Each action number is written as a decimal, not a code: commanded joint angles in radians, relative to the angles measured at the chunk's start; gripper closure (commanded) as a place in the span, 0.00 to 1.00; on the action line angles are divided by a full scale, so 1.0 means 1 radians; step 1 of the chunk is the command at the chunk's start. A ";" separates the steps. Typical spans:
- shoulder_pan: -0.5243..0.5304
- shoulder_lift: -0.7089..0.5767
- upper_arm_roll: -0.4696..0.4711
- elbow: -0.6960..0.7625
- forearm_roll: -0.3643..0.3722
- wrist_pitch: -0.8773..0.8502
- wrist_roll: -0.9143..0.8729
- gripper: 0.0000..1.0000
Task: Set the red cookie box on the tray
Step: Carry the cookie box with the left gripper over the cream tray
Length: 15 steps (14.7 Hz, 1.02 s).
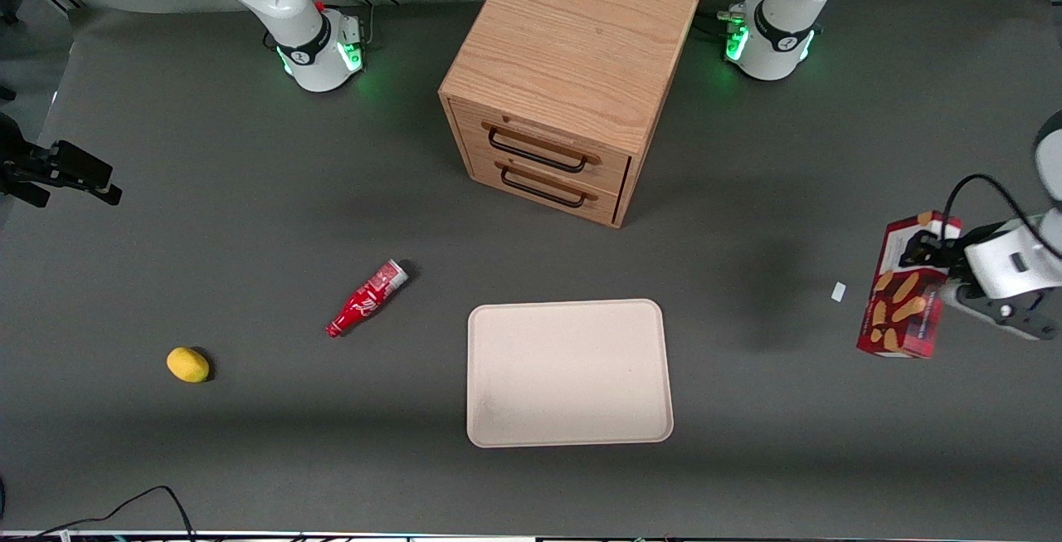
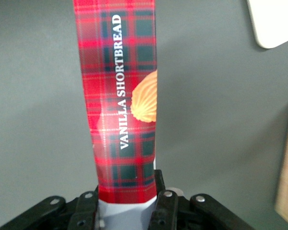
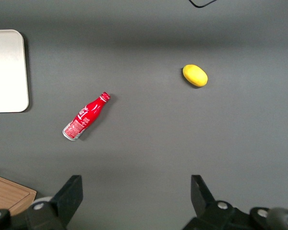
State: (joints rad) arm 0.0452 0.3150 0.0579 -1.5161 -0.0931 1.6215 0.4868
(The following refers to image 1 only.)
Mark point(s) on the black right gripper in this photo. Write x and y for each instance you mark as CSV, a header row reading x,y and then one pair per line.
x,y
25,166

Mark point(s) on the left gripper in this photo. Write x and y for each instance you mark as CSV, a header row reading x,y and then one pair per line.
x,y
945,257

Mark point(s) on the red cookie box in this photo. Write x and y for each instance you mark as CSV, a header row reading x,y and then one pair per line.
x,y
904,318

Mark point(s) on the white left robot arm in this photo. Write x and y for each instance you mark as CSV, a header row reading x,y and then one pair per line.
x,y
780,36

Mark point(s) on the beige rectangular tray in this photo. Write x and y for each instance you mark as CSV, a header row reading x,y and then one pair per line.
x,y
568,372

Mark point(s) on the small white paper tag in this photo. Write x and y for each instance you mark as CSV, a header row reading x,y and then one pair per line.
x,y
839,291

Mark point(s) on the yellow lemon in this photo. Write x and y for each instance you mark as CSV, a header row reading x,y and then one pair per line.
x,y
187,364

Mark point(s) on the red cola bottle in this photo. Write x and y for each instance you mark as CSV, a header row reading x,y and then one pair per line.
x,y
362,303

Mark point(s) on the wooden drawer front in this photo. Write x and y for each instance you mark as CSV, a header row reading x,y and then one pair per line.
x,y
481,168
606,167

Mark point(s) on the wooden drawer cabinet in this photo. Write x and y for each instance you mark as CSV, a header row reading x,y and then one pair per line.
x,y
572,36

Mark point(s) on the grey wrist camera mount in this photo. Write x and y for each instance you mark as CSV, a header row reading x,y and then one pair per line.
x,y
1008,316

